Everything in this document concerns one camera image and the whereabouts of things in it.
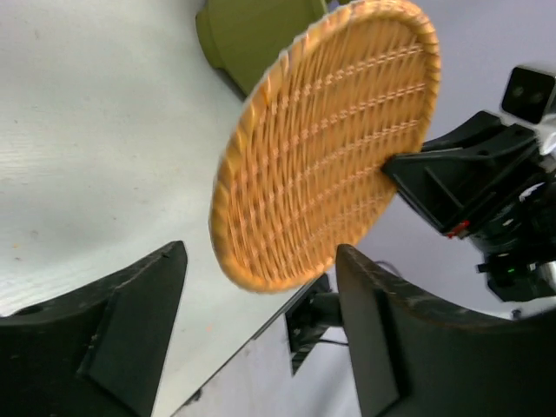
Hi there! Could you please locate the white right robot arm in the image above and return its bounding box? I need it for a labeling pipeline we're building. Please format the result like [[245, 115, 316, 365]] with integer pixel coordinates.
[[382, 111, 555, 302]]

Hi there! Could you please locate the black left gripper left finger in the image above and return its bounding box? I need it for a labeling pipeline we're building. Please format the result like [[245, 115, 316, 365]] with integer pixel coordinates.
[[1, 241, 188, 417]]

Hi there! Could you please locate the olive green plastic bin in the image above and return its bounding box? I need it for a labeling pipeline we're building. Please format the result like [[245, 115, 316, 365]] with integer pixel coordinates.
[[195, 1, 350, 105]]

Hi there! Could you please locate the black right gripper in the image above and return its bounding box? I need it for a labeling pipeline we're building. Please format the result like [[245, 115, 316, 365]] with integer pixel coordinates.
[[382, 110, 552, 237]]

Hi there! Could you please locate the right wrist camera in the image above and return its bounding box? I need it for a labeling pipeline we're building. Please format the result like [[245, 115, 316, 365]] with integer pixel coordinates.
[[500, 63, 555, 156]]

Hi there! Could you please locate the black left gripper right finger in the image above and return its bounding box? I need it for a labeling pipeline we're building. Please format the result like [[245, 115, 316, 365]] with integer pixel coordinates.
[[336, 244, 555, 416]]

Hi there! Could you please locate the orange woven round plate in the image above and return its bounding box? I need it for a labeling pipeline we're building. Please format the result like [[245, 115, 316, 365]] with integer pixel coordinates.
[[209, 1, 441, 293]]

